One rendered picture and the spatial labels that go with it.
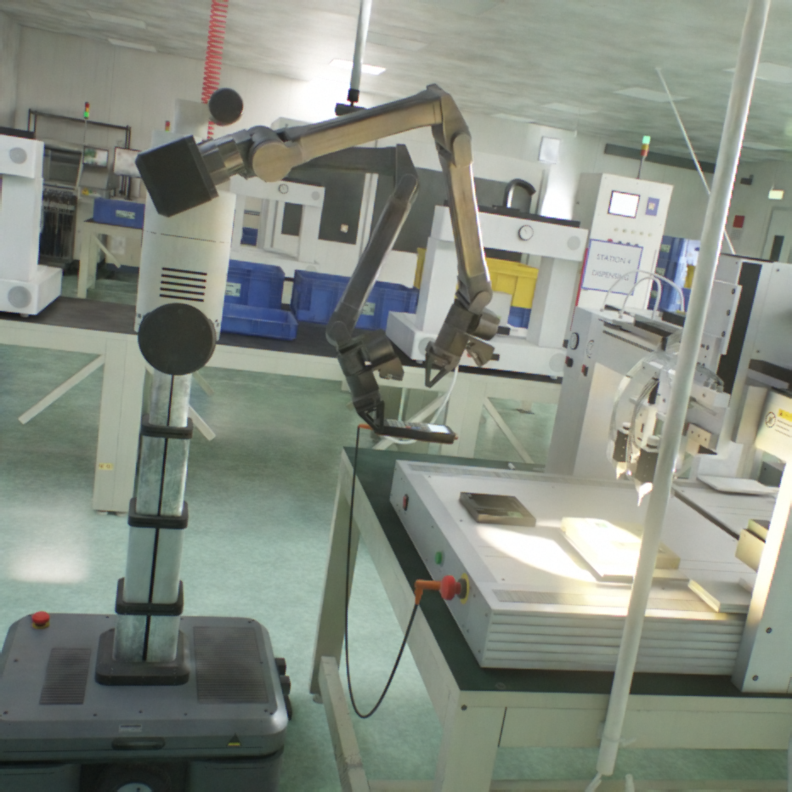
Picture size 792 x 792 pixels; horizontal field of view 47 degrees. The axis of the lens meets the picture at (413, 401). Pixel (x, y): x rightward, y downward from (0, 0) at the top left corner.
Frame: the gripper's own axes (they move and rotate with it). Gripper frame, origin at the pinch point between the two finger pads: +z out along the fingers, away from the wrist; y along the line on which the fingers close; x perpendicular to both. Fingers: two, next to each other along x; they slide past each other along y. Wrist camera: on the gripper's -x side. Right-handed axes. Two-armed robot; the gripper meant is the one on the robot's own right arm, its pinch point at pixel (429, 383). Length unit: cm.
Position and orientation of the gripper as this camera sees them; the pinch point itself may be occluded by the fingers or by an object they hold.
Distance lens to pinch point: 213.4
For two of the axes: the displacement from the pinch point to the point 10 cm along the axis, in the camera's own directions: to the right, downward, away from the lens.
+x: -9.0, -3.6, -2.3
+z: -4.0, 9.0, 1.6
